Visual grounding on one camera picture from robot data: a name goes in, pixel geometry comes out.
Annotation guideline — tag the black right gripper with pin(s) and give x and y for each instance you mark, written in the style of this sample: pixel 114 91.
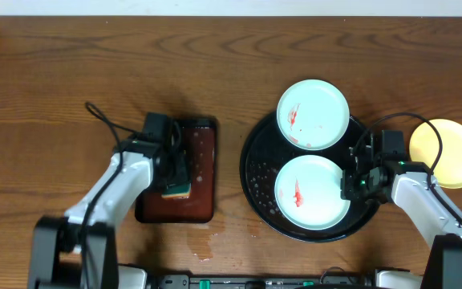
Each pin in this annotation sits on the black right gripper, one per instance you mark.
pixel 349 192

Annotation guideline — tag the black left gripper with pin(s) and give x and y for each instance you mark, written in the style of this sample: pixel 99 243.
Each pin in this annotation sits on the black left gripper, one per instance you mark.
pixel 179 177

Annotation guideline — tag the green orange sponge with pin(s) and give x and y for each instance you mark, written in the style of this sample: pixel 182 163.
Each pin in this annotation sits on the green orange sponge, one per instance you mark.
pixel 177 191

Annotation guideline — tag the mint green plate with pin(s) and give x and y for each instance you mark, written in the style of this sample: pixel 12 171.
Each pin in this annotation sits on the mint green plate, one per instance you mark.
pixel 307 190
pixel 312 114

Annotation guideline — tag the yellow plate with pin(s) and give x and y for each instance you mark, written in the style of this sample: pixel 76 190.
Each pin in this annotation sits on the yellow plate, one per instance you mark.
pixel 423 147

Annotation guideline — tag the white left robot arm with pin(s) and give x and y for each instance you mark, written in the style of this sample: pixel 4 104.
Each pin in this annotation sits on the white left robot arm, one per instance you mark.
pixel 78 250

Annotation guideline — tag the black rectangular water tray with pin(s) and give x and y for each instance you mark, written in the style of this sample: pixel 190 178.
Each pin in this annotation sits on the black rectangular water tray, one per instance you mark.
pixel 199 140

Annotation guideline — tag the black round tray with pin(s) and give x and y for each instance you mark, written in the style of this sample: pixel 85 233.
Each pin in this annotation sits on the black round tray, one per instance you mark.
pixel 264 153

